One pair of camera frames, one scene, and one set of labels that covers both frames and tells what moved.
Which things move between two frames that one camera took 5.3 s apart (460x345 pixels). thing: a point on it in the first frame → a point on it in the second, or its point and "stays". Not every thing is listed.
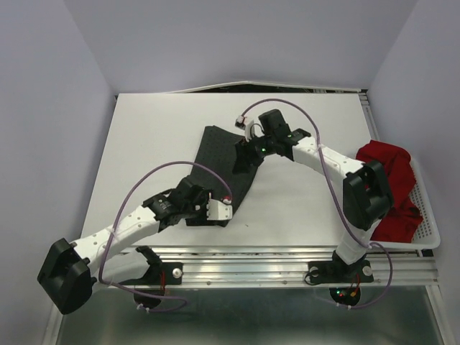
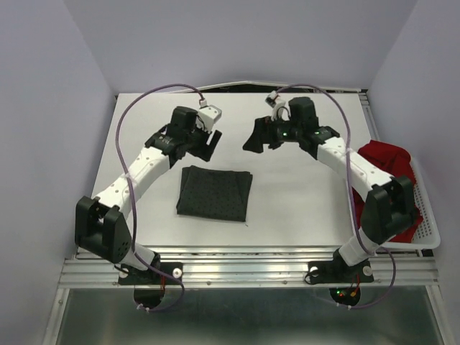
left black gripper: [205, 195] → [204, 151]
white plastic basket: [428, 236] stays
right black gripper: [246, 155] → [262, 133]
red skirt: [404, 218] stays
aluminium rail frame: [289, 266] stays
